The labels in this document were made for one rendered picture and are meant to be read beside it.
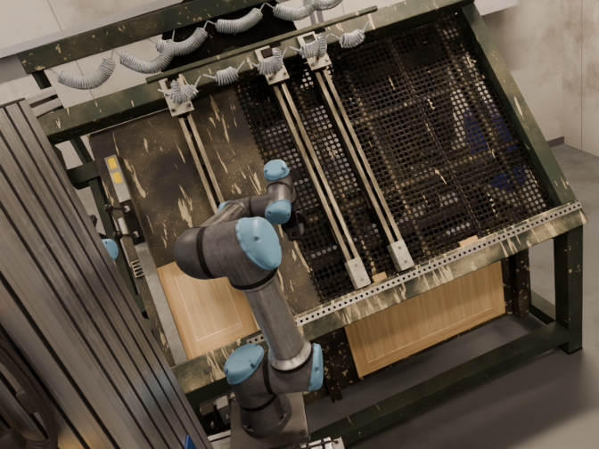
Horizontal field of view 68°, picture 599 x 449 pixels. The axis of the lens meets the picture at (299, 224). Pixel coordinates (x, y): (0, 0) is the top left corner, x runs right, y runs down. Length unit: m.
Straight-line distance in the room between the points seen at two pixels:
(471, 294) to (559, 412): 0.67
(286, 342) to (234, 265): 0.28
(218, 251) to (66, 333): 0.32
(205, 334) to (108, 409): 1.15
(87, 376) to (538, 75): 4.95
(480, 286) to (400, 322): 0.47
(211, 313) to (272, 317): 0.94
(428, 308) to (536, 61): 3.35
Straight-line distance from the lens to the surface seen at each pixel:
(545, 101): 5.37
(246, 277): 0.95
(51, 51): 2.62
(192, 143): 2.06
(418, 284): 2.03
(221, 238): 0.93
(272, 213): 1.28
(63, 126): 2.21
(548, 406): 2.67
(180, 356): 1.96
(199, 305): 1.97
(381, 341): 2.42
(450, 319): 2.57
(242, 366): 1.22
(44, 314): 0.76
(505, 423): 2.59
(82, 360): 0.79
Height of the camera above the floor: 2.04
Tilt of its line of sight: 25 degrees down
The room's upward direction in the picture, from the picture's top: 17 degrees counter-clockwise
